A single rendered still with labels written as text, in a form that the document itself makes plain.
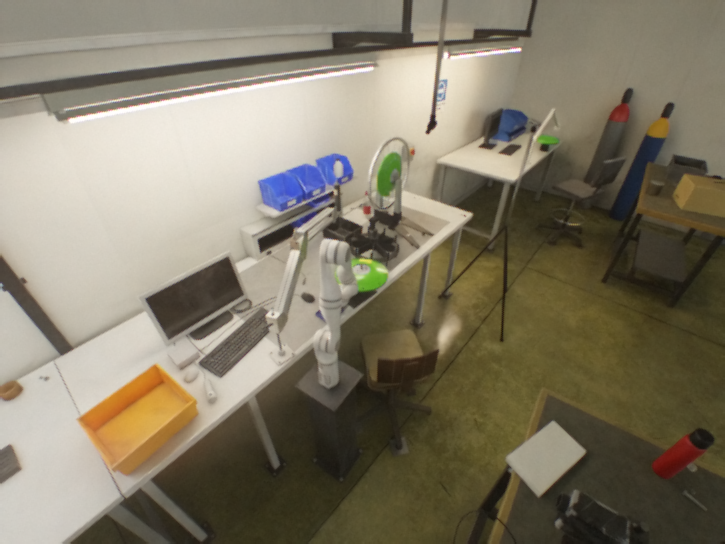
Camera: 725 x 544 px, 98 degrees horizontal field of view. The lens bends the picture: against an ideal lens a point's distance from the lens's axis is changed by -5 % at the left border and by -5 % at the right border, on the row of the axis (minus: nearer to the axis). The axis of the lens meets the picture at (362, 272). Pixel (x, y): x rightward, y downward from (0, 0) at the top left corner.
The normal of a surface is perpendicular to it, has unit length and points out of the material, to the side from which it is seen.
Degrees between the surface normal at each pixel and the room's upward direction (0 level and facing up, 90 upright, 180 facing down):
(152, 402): 0
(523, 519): 0
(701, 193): 90
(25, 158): 90
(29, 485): 0
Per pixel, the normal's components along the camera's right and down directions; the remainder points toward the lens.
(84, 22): 0.76, 0.39
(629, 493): 0.00, -0.79
